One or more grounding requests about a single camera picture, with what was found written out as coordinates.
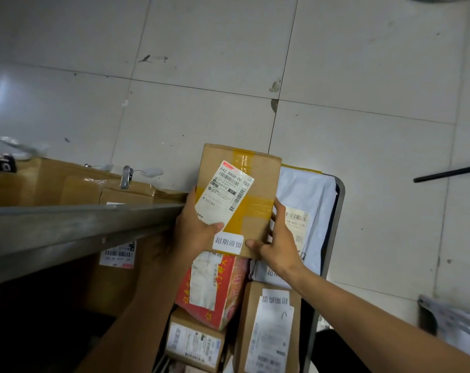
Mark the person's left hand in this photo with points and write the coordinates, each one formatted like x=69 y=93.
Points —
x=192 y=236

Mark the person's right hand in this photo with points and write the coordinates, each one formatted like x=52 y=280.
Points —
x=283 y=252

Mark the grey plastic mailer bag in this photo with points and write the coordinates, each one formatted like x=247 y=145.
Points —
x=308 y=194

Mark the box with handwritten label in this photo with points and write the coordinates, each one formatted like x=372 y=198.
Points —
x=246 y=306

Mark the red parcel box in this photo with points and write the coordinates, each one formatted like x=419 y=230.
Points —
x=227 y=299

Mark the box with yellow tape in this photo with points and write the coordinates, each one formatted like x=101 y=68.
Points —
x=254 y=170

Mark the small cardboard box white label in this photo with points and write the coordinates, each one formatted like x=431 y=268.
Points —
x=192 y=341

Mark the person's right forearm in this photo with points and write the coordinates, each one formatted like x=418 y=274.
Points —
x=375 y=334

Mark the person's left forearm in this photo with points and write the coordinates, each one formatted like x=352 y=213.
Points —
x=141 y=326

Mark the person's right leg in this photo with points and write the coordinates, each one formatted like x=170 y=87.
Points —
x=336 y=357

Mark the grey metal shelf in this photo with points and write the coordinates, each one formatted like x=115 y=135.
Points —
x=63 y=229

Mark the labelled cardboard box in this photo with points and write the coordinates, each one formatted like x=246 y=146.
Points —
x=44 y=182

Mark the low grey metal rack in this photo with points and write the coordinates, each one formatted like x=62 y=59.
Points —
x=452 y=322

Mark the black light stand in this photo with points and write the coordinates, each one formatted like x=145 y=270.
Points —
x=448 y=173

